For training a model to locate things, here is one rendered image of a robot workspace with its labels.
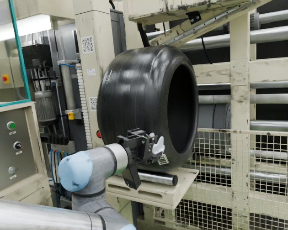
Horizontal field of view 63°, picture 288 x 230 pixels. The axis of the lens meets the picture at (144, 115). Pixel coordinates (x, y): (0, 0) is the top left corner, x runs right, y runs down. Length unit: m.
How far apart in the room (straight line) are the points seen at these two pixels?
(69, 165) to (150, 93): 0.44
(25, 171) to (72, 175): 0.81
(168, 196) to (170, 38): 0.86
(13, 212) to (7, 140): 0.86
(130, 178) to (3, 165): 0.71
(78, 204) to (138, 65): 0.56
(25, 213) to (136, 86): 0.60
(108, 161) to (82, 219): 0.17
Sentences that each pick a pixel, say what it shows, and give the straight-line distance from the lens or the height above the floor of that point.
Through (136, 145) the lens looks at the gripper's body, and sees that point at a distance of 0.63.
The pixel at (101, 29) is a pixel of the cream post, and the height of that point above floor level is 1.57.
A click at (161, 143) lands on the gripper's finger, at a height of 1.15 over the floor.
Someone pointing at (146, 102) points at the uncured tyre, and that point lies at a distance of 0.84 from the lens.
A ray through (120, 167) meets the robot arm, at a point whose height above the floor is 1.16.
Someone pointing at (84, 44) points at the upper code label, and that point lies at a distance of 1.23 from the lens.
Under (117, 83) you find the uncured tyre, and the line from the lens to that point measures 0.92.
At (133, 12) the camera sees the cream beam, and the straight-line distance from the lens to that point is 1.38.
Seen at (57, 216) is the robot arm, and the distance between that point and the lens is 0.41.
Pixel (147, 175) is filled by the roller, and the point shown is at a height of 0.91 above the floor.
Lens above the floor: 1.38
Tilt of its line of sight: 12 degrees down
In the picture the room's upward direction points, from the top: 5 degrees counter-clockwise
